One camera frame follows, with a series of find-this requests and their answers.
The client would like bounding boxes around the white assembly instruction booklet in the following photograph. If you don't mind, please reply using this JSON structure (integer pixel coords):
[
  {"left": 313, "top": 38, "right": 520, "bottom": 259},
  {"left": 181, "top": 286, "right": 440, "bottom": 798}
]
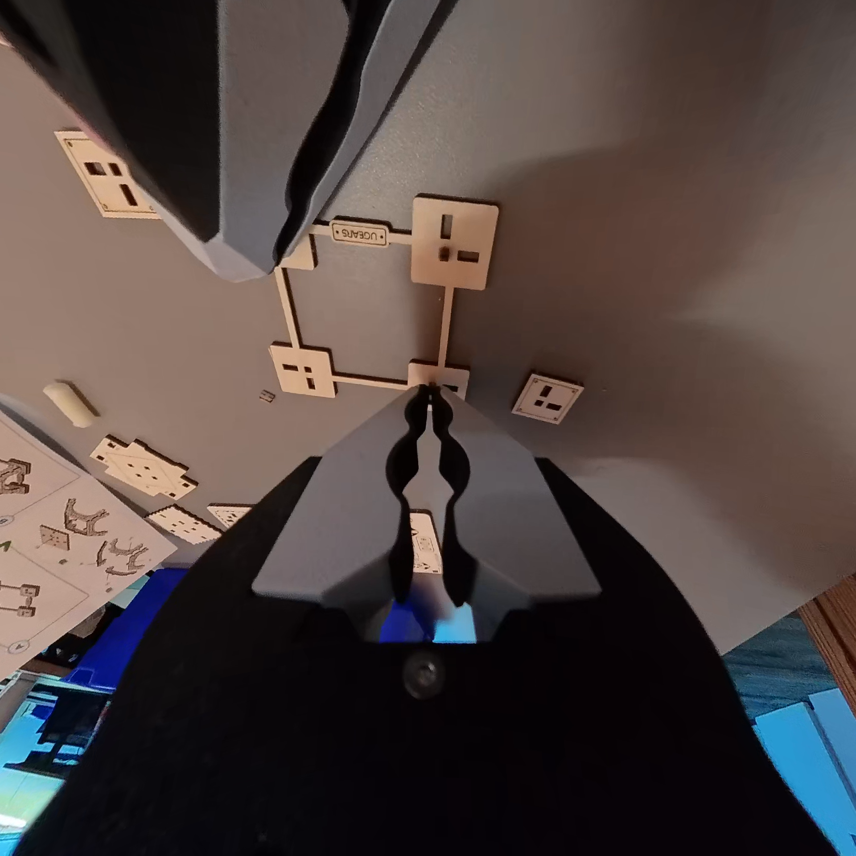
[{"left": 0, "top": 408, "right": 178, "bottom": 659}]

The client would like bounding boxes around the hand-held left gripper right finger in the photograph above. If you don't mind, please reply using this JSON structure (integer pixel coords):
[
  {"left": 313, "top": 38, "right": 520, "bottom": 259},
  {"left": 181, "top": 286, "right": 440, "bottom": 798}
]
[{"left": 433, "top": 387, "right": 603, "bottom": 641}]

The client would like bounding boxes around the wooden square base frame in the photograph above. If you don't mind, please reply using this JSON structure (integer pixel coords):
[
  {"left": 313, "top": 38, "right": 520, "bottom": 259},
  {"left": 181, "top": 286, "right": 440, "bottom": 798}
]
[{"left": 269, "top": 194, "right": 500, "bottom": 402}]

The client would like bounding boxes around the square slotted wooden plate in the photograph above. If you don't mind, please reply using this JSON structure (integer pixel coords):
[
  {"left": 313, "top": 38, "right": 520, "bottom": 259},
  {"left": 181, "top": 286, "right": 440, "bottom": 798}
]
[
  {"left": 511, "top": 372, "right": 584, "bottom": 425},
  {"left": 53, "top": 129, "right": 161, "bottom": 219},
  {"left": 409, "top": 511, "right": 444, "bottom": 576}
]

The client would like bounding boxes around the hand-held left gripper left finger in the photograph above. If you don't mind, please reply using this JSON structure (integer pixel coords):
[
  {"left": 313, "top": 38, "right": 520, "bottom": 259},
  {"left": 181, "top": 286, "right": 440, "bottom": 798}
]
[{"left": 251, "top": 387, "right": 430, "bottom": 641}]

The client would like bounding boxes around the cross-shaped wooden plate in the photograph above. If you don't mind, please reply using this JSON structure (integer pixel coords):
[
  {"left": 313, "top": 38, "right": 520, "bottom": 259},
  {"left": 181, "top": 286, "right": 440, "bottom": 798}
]
[{"left": 89, "top": 435, "right": 199, "bottom": 501}]

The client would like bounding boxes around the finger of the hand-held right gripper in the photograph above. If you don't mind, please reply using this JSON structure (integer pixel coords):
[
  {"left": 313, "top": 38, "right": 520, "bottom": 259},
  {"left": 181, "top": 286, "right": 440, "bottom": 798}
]
[
  {"left": 273, "top": 0, "right": 460, "bottom": 263},
  {"left": 157, "top": 0, "right": 355, "bottom": 283}
]

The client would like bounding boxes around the blue plastic bin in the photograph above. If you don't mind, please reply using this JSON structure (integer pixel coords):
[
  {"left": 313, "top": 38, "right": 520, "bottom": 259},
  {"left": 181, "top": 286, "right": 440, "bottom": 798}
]
[{"left": 63, "top": 567, "right": 208, "bottom": 693}]

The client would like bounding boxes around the white wax stick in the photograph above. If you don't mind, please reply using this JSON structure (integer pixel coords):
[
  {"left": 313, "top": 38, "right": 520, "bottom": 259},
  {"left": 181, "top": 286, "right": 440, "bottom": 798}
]
[{"left": 42, "top": 381, "right": 100, "bottom": 429}]

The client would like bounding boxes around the grey desk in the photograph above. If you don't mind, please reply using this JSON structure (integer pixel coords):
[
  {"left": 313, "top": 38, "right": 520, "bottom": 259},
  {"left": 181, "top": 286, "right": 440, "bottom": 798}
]
[{"left": 0, "top": 0, "right": 856, "bottom": 656}]

